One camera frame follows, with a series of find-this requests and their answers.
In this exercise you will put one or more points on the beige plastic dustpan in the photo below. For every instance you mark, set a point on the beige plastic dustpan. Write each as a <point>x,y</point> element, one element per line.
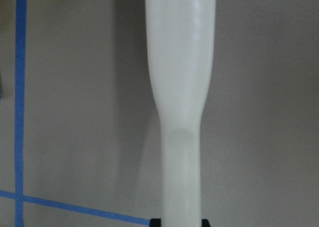
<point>1,86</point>

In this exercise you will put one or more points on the beige hand brush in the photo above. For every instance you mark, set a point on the beige hand brush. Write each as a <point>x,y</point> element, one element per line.
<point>180,44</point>

